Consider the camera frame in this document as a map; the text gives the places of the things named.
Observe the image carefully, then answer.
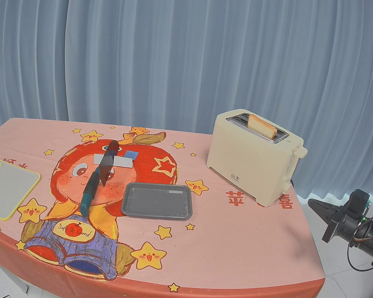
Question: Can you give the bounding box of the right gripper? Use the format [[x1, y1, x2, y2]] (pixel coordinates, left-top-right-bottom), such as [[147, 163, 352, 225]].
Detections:
[[303, 198, 367, 248]]

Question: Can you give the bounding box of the cream toaster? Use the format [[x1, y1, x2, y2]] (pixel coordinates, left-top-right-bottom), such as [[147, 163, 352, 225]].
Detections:
[[202, 105, 313, 211]]

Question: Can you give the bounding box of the slice of bread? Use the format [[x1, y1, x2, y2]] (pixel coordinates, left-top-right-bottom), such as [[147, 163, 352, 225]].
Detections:
[[246, 113, 280, 139]]

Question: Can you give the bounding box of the cutting board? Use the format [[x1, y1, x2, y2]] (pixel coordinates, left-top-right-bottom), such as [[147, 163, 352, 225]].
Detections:
[[0, 159, 43, 225]]

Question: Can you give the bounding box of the dark grey tray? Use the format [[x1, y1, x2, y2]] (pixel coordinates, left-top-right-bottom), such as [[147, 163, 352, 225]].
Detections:
[[120, 178, 197, 225]]

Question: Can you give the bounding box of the white knife rest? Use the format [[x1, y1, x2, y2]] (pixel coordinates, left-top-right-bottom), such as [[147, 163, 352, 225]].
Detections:
[[93, 153, 135, 170]]

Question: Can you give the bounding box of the blue curtain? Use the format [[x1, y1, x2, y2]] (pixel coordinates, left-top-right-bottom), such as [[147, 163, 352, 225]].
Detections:
[[0, 0, 373, 211]]

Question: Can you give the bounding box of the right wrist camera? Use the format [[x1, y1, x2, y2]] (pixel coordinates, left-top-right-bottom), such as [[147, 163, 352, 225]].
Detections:
[[344, 187, 372, 221]]

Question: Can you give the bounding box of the knife with blue-green handle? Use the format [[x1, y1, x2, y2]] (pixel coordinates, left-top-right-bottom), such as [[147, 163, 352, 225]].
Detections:
[[78, 137, 121, 221]]

